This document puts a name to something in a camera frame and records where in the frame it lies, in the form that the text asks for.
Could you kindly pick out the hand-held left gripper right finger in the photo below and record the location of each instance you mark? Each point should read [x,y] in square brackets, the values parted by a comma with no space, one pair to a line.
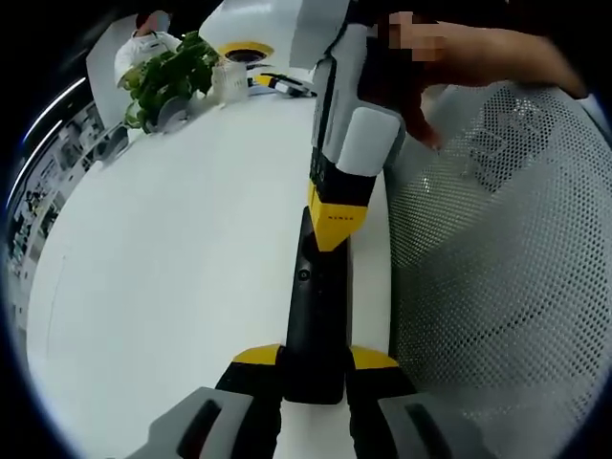
[382,411]

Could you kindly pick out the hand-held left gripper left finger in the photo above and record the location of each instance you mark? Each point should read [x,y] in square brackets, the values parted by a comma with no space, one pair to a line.
[239,411]

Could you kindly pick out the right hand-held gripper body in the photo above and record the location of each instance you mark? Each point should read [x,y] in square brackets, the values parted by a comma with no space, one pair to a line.
[339,57]

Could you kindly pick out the black remote control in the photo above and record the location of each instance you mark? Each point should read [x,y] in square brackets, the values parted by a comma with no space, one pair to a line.
[315,311]

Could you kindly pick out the person's right hand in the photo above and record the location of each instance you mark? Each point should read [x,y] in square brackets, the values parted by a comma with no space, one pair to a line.
[421,119]

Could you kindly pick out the idle hand-held gripper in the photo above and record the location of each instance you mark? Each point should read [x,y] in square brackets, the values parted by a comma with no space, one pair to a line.
[287,88]

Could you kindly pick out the clear glass jar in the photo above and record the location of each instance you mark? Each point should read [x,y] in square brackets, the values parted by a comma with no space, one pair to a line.
[229,83]

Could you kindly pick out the grey plant pot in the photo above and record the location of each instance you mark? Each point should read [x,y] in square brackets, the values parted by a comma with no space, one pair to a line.
[172,115]

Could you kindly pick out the green leafy plant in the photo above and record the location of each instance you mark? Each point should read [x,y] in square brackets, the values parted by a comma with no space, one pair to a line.
[167,72]

